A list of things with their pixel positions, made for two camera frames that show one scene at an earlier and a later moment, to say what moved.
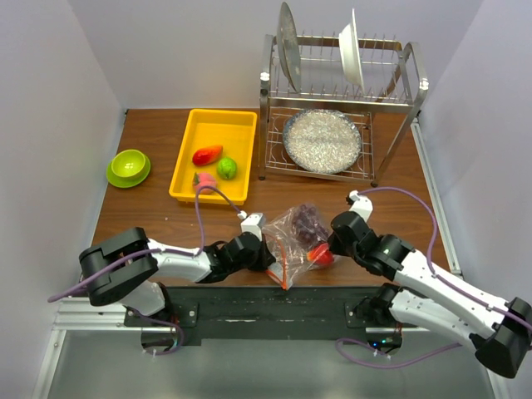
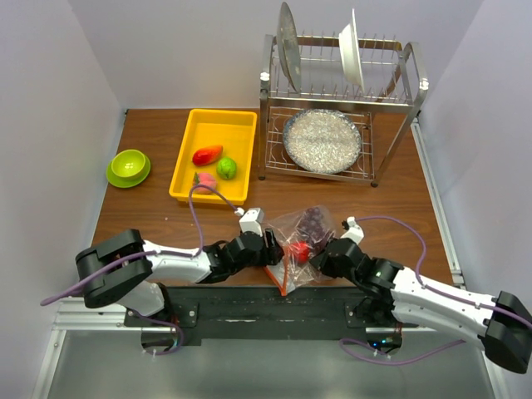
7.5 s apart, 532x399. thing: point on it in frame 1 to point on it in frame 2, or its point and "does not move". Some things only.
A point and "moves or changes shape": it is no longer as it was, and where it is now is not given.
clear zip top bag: x=297 y=238 moves or changes shape
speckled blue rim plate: x=322 y=140 does not move
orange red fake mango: x=206 y=156 does not move
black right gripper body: x=337 y=246 to x=327 y=266
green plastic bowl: x=127 y=168 does not move
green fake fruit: x=226 y=168 does not move
